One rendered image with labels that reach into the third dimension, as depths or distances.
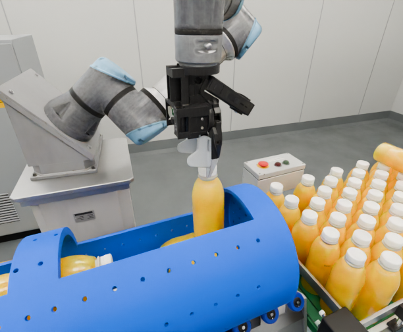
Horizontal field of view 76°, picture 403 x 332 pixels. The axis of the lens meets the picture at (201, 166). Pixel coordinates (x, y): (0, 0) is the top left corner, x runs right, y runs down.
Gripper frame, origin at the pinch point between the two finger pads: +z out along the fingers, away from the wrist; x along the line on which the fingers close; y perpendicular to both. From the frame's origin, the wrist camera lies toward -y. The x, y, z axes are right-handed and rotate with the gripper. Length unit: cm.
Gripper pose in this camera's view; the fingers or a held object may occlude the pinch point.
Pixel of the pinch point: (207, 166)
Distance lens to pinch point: 53.2
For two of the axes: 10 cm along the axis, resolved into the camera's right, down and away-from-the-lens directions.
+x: 3.8, 4.7, -8.0
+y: -9.2, 1.8, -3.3
